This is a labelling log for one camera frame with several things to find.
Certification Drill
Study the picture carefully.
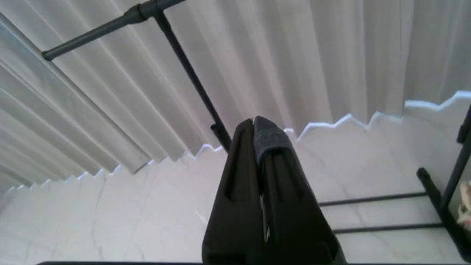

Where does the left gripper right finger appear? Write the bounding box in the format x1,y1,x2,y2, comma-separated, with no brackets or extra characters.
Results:
252,116,347,264

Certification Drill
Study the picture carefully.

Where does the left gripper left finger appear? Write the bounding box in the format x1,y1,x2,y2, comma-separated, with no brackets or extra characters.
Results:
201,118,267,264

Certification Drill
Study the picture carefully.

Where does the black clothes rack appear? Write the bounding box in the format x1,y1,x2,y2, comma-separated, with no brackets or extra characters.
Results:
41,0,471,264

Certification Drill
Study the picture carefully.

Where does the white curtain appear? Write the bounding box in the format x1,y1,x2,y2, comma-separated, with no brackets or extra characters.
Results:
0,0,471,194

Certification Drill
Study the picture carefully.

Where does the cream printed garment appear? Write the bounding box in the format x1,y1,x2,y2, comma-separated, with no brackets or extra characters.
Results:
457,180,471,231

